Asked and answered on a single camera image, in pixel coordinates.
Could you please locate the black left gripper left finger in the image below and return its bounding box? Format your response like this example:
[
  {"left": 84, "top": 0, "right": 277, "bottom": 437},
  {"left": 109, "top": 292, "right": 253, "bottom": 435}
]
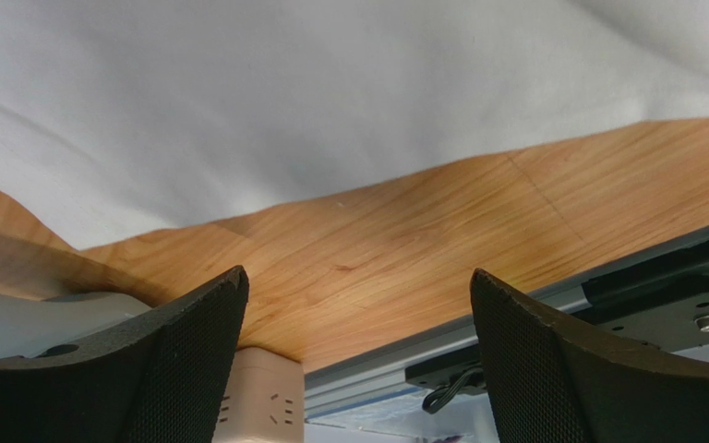
[{"left": 0, "top": 266, "right": 249, "bottom": 442}]

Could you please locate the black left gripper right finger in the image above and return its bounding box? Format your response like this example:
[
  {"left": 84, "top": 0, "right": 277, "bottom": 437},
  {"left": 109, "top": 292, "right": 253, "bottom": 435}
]
[{"left": 470, "top": 269, "right": 709, "bottom": 442}]

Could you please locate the white t-shirt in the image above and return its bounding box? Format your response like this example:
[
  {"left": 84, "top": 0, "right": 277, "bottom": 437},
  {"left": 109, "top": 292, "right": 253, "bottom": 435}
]
[{"left": 0, "top": 1, "right": 709, "bottom": 249}]

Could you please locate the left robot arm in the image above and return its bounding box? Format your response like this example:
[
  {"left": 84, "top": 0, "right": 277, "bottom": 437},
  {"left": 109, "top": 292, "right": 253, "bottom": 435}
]
[{"left": 0, "top": 267, "right": 709, "bottom": 442}]

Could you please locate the beige power strip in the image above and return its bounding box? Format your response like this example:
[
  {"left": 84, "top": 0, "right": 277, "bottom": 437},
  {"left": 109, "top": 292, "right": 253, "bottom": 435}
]
[{"left": 212, "top": 347, "right": 305, "bottom": 443}]

